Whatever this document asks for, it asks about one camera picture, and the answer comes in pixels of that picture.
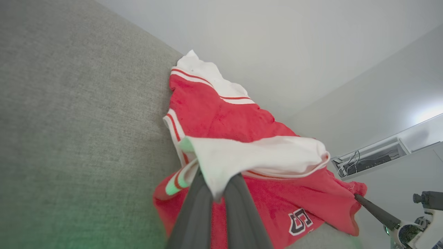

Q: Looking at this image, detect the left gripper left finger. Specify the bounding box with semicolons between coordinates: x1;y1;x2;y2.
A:
166;167;214;249

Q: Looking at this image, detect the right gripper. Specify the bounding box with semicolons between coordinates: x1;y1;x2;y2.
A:
354;193;443;249

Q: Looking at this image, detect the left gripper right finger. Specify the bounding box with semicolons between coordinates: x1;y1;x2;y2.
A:
223;173;274;249

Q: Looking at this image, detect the red and white jersey garment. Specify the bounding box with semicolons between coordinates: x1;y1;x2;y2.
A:
152;49;367;249

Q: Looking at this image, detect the grey fabric sofa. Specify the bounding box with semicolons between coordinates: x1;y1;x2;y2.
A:
0;0;360;249

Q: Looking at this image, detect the white shelf with cables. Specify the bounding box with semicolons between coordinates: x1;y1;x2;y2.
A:
331;138;412;180

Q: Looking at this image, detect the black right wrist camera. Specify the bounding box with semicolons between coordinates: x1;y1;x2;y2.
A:
413;191;443;211

